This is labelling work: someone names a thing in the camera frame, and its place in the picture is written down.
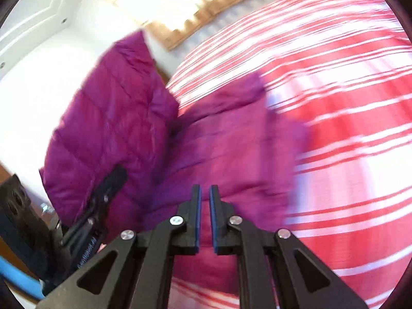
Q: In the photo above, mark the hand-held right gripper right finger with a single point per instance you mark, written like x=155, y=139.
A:
x=213, y=219

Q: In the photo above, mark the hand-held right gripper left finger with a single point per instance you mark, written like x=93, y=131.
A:
x=199, y=219

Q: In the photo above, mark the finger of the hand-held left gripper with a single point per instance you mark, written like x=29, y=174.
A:
x=109, y=183

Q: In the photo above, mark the magenta puffer jacket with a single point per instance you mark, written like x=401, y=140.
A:
x=225, y=135

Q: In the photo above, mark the blue curved band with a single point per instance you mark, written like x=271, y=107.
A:
x=19, y=277

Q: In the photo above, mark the bed with red plaid sheet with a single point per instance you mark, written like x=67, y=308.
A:
x=354, y=103

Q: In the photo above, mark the beige patterned curtain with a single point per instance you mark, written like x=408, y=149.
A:
x=209, y=4

